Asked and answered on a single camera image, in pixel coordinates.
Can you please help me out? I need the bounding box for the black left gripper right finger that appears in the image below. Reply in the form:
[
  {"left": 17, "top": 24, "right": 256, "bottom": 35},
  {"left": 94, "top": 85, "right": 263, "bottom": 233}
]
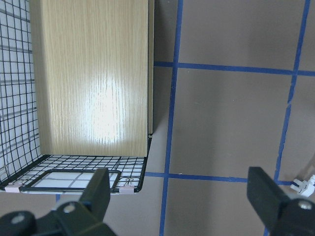
[{"left": 247, "top": 167, "right": 290, "bottom": 231}]

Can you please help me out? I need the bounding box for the grid-patterned wooden storage box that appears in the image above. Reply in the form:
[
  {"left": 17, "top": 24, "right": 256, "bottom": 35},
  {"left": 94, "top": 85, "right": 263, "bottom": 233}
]
[{"left": 0, "top": 0, "right": 155, "bottom": 194}]

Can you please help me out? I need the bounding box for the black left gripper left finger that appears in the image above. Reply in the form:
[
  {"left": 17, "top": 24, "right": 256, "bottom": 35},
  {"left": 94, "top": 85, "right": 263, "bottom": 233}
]
[{"left": 79, "top": 168, "right": 110, "bottom": 222}]

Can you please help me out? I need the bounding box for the white toaster power cable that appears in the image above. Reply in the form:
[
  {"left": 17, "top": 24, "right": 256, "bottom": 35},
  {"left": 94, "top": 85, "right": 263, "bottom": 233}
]
[{"left": 290, "top": 173, "right": 315, "bottom": 198}]

